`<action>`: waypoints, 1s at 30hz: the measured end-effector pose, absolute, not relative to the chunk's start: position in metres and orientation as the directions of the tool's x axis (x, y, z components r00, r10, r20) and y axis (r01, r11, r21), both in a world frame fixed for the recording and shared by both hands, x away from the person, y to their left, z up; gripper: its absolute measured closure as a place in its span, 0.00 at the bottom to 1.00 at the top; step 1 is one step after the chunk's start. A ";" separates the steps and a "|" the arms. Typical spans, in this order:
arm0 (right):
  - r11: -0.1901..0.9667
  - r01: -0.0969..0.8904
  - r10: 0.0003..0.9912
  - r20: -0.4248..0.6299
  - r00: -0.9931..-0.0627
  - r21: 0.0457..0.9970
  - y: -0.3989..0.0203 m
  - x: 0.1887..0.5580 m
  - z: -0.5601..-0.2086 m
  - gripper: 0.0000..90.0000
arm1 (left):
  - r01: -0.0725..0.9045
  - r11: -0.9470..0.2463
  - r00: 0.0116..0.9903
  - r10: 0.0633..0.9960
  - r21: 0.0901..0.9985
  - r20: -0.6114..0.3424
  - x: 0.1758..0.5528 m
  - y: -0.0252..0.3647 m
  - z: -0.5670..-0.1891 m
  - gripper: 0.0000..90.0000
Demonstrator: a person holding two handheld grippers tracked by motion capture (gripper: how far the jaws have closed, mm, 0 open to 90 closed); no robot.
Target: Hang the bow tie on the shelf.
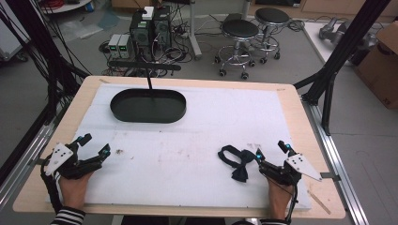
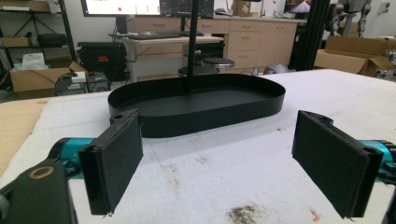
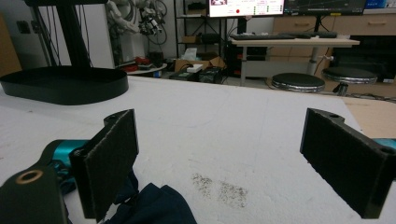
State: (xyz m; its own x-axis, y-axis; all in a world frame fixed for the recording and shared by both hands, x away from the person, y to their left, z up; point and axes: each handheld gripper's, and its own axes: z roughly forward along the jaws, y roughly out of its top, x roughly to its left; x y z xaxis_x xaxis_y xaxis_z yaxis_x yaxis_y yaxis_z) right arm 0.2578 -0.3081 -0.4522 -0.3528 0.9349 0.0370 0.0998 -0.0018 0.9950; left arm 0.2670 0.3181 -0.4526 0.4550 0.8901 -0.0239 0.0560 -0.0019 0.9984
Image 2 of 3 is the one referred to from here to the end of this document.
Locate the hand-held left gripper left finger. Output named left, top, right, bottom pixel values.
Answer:
left=78, top=108, right=145, bottom=217

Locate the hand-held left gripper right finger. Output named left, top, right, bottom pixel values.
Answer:
left=291, top=109, right=384, bottom=219

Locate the black oval tray stand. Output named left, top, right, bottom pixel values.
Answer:
left=107, top=0, right=287, bottom=139

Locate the white table cloth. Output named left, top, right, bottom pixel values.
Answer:
left=0, top=68, right=396, bottom=224

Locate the black equipment case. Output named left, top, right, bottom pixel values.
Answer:
left=77, top=41, right=128, bottom=82

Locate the large open cardboard box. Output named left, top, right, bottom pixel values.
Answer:
left=313, top=35, right=396, bottom=78

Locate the black keyboard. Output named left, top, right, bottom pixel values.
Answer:
left=126, top=32, right=183, bottom=41

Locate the light wooden desk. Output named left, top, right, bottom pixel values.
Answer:
left=108, top=33, right=225, bottom=83

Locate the black bag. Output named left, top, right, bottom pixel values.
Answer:
left=36, top=33, right=68, bottom=49

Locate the black metal shelf rack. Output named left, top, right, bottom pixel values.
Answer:
left=0, top=0, right=78, bottom=69

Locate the wooden drawer cabinet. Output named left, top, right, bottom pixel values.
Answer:
left=134, top=16, right=298, bottom=70

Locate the dark computer monitor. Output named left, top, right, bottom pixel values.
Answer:
left=160, top=0, right=215, bottom=19

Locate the small cardboard box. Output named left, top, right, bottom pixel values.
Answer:
left=232, top=0, right=260, bottom=18

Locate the black aluminium frame post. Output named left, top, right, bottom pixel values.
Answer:
left=295, top=0, right=331, bottom=72

